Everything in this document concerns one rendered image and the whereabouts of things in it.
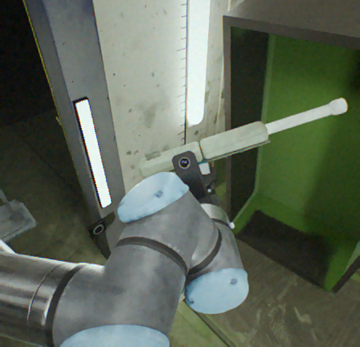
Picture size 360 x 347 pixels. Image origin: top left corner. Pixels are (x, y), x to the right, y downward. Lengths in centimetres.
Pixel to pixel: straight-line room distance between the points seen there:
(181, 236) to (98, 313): 12
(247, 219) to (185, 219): 142
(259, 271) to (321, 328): 45
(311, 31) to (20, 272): 71
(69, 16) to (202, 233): 97
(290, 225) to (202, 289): 140
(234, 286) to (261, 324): 154
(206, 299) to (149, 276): 15
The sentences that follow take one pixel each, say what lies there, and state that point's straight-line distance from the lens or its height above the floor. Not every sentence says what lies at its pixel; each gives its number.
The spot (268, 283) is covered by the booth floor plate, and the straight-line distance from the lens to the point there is 207.
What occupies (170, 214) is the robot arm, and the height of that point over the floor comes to 155.
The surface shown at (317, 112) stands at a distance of 70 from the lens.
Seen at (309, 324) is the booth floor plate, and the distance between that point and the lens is 203.
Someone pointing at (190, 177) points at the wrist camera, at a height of 144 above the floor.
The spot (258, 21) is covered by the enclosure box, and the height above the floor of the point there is 163.
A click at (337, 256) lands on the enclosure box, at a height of 50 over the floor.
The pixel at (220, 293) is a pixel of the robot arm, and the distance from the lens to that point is 42.
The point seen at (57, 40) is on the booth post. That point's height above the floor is 151.
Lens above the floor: 180
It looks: 40 degrees down
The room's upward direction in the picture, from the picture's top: straight up
